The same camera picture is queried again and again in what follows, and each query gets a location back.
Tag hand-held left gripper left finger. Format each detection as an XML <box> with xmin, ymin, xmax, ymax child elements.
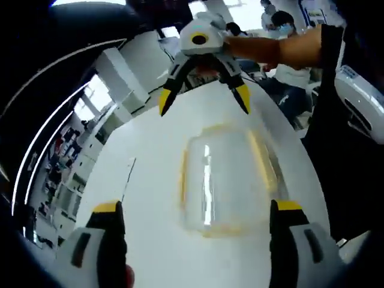
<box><xmin>55</xmin><ymin>200</ymin><xmax>129</xmax><ymax>288</ymax></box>

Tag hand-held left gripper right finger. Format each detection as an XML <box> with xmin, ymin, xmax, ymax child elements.
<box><xmin>269</xmin><ymin>199</ymin><xmax>347</xmax><ymax>288</ymax></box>

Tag clear plastic storage box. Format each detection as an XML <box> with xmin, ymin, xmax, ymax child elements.
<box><xmin>182</xmin><ymin>131</ymin><xmax>289</xmax><ymax>238</ymax></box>

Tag clear storage lid yellow latches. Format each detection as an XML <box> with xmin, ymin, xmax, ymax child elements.
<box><xmin>178</xmin><ymin>121</ymin><xmax>284</xmax><ymax>240</ymax></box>

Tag person's left hand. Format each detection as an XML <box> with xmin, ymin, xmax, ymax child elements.
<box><xmin>124</xmin><ymin>265</ymin><xmax>135</xmax><ymax>288</ymax></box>

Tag white square pillar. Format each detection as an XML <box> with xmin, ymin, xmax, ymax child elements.
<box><xmin>95</xmin><ymin>47</ymin><xmax>151</xmax><ymax>116</ymax></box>

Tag row of white office desks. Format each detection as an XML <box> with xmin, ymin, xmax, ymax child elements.
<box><xmin>41</xmin><ymin>119</ymin><xmax>103</xmax><ymax>247</ymax></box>

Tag person's dark clothing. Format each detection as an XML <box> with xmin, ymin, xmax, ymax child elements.
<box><xmin>299</xmin><ymin>22</ymin><xmax>384</xmax><ymax>241</ymax></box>

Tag curved ceiling light strip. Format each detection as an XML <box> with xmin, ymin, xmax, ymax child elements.
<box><xmin>11</xmin><ymin>86</ymin><xmax>101</xmax><ymax>217</ymax></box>

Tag white worn device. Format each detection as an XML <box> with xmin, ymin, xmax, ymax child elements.
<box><xmin>334</xmin><ymin>64</ymin><xmax>384</xmax><ymax>142</ymax></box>

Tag blue framed wall poster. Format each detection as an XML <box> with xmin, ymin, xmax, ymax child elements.
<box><xmin>301</xmin><ymin>0</ymin><xmax>327</xmax><ymax>25</ymax></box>

